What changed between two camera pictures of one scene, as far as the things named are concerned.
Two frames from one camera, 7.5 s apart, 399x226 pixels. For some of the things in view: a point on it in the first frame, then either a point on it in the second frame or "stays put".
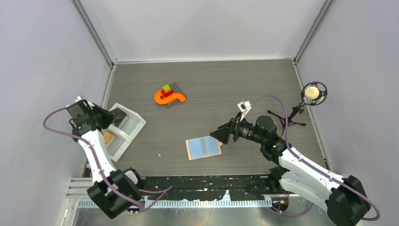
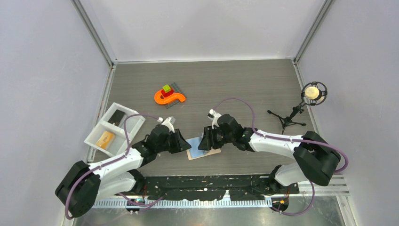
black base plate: x=201 y=187 stays put
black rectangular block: x=118 y=115 stays put
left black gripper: x=108 y=116 -> x=180 y=144
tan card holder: x=203 y=147 stays put
